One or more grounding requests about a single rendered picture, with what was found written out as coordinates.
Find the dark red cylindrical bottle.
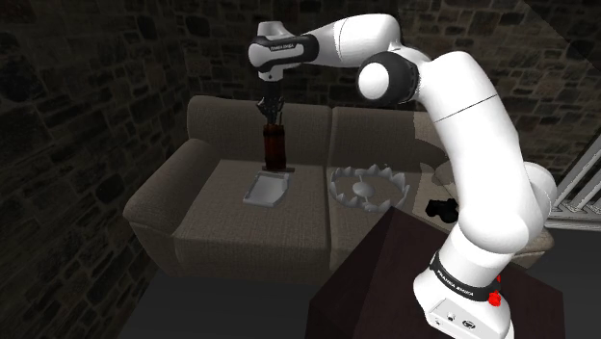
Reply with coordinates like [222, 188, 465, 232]
[261, 123, 296, 173]

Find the grey rectangular tray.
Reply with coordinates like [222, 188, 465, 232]
[242, 170, 292, 209]

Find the beige fabric sofa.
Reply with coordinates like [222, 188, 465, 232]
[122, 94, 555, 284]

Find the small black object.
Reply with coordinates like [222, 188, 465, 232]
[424, 197, 460, 224]

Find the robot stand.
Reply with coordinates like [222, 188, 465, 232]
[304, 206, 567, 339]

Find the white railing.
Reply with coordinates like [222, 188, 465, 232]
[545, 133, 601, 231]

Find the grey spiked ring trap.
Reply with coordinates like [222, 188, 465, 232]
[328, 163, 411, 215]

